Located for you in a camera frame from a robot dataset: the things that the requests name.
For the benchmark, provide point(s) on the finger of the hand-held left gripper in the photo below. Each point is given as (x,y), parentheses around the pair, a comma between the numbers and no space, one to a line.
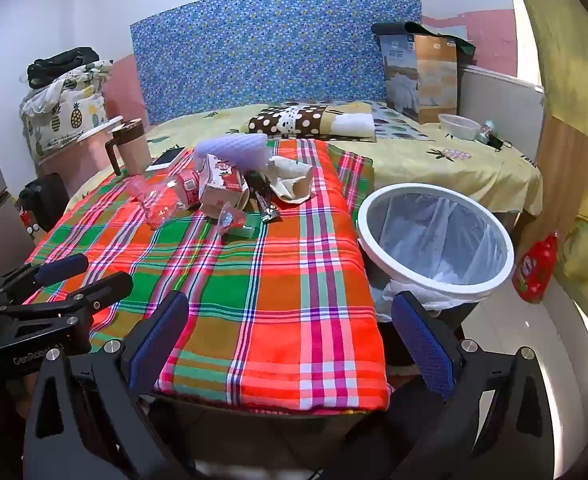
(64,267)
(104,290)

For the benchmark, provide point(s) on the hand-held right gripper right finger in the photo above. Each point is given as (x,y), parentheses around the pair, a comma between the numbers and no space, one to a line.
(423,345)

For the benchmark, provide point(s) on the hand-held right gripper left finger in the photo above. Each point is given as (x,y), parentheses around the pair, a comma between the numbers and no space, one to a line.
(159,340)

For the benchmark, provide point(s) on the white round trash bin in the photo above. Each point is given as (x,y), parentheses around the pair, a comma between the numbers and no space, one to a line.
(423,230)

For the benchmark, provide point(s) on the clear bottle with red label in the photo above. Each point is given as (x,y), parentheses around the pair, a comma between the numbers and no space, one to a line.
(189,187)

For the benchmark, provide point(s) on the small clear wrapper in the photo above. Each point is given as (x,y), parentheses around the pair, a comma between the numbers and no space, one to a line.
(230,217)

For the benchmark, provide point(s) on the red and white carton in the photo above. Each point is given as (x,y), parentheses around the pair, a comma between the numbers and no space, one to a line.
(221,180)

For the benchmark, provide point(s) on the black packet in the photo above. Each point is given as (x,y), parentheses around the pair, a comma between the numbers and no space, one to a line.
(264,205)

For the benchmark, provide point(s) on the lavender foam net sleeve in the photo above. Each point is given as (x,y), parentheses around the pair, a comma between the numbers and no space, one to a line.
(234,149)

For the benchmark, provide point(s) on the paper cup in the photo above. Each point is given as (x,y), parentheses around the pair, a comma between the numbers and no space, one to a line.
(294,180)

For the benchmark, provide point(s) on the black floor bag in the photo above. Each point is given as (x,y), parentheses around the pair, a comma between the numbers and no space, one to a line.
(44,200)

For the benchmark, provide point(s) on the pink storage box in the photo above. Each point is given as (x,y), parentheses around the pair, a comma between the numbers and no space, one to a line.
(74,160)

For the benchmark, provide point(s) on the plaid cloth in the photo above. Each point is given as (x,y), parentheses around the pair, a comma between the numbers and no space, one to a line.
(274,285)

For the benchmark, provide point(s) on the beige mug with brown lid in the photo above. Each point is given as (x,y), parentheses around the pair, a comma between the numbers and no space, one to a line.
(134,152)

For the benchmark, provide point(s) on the red detergent bottle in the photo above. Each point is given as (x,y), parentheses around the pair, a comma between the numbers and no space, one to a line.
(536,270)

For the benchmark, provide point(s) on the white smartphone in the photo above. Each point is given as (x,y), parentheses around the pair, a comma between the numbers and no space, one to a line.
(166,158)

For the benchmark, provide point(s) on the pineapple print bundle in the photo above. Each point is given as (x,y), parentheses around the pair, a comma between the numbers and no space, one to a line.
(64,115)

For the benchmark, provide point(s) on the yellow printed bedsheet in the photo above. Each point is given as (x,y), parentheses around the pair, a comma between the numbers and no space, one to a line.
(423,170)

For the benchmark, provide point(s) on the black backpack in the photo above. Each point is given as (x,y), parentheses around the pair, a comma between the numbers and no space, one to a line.
(64,62)

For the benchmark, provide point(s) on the black face mask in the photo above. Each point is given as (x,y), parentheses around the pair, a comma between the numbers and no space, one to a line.
(496,142)

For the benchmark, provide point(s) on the small green bottle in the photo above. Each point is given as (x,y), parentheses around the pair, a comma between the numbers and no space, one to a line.
(484,132)

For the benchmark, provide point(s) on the leaf print pillow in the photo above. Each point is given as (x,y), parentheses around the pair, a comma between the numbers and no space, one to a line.
(398,125)

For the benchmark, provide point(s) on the wooden board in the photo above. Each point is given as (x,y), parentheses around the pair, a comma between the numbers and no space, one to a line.
(563,170)

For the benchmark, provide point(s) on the brown polka dot pillow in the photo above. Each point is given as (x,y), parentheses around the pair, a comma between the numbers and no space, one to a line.
(284,120)

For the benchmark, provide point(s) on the white panel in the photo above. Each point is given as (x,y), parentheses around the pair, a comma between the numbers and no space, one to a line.
(498,105)

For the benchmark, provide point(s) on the cardboard quilt box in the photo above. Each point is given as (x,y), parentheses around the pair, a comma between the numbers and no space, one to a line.
(423,75)

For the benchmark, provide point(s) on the blue floral headboard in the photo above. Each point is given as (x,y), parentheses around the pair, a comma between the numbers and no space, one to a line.
(274,45)

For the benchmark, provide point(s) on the yellow curtain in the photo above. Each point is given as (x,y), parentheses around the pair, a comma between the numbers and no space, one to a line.
(573,60)

